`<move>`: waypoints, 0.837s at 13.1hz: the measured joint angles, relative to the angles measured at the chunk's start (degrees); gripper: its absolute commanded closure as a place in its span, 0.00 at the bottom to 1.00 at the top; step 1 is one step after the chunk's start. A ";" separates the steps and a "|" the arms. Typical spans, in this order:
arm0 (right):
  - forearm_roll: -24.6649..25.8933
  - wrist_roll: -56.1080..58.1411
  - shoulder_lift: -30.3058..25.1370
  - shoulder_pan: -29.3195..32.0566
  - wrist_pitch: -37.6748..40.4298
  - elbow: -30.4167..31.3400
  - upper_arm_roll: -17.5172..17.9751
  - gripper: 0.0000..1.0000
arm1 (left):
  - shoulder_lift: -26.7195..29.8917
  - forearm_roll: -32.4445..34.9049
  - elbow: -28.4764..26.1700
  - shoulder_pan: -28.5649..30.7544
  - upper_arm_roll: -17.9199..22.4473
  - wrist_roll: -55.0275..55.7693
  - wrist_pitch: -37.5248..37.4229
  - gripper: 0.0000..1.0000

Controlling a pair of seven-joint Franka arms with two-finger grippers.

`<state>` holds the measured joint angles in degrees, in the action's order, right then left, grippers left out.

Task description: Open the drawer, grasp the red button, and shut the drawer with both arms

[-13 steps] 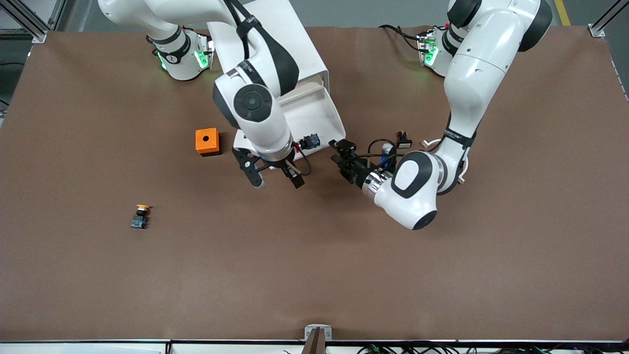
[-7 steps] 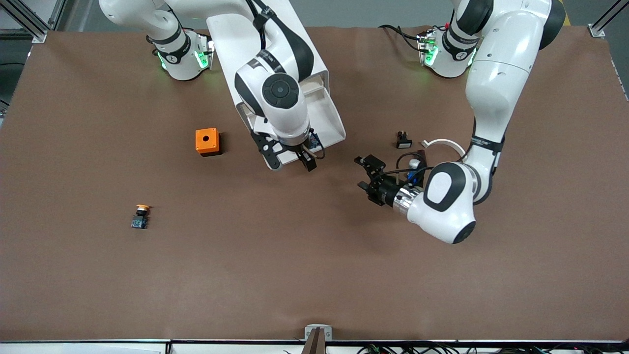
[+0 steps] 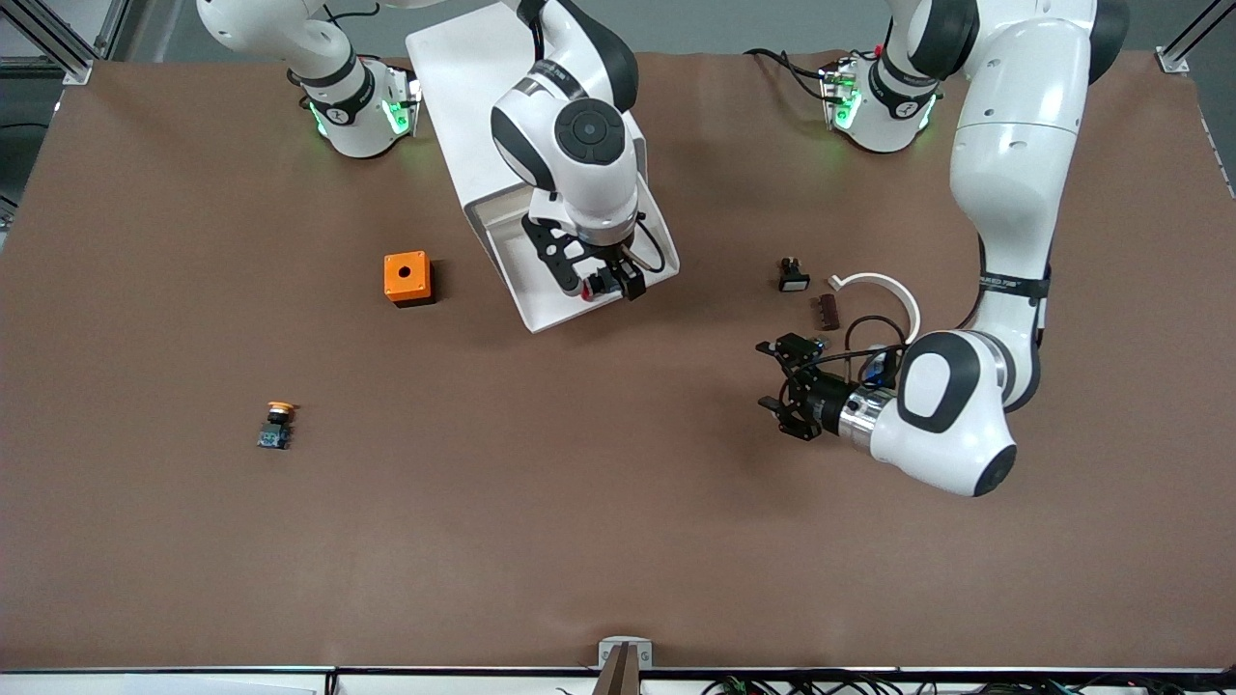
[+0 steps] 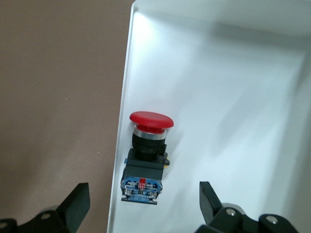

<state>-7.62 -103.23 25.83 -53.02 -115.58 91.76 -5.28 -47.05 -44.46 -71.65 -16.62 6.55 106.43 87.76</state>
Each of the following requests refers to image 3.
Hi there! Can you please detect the cream cabinet drawer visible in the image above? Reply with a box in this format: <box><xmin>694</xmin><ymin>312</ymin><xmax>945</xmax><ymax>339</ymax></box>
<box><xmin>464</xmin><ymin>183</ymin><xmax>681</xmax><ymax>335</ymax></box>

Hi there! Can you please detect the white drawer cabinet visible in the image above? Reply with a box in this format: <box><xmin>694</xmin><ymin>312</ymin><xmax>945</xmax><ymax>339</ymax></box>
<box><xmin>405</xmin><ymin>0</ymin><xmax>580</xmax><ymax>209</ymax></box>

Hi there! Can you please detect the yellow capped push button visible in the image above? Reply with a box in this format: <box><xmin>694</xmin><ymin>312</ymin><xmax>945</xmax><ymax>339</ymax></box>
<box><xmin>257</xmin><ymin>402</ymin><xmax>299</xmax><ymax>451</ymax></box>

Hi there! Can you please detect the brown table cover mat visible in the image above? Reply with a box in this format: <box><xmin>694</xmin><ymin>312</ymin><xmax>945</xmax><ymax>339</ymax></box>
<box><xmin>0</xmin><ymin>50</ymin><xmax>1236</xmax><ymax>673</ymax></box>

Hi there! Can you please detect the orange box with hole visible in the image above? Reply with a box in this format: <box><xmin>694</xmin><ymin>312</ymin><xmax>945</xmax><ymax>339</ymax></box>
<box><xmin>383</xmin><ymin>251</ymin><xmax>436</xmax><ymax>309</ymax></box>

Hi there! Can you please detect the white curved plastic bracket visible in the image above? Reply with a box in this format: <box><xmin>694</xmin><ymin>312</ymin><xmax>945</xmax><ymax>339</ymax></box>
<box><xmin>828</xmin><ymin>272</ymin><xmax>922</xmax><ymax>348</ymax></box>

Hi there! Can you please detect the black arm base cable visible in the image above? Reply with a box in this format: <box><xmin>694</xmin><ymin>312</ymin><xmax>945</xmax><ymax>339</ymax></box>
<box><xmin>744</xmin><ymin>47</ymin><xmax>833</xmax><ymax>103</ymax></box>

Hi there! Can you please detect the grey metal table bracket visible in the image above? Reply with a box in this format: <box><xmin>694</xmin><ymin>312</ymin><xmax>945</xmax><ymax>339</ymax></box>
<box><xmin>598</xmin><ymin>636</ymin><xmax>655</xmax><ymax>671</ymax></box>

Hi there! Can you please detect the brown upright post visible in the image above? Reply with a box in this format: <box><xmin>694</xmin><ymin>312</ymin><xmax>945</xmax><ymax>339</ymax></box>
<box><xmin>593</xmin><ymin>644</ymin><xmax>641</xmax><ymax>695</ymax></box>

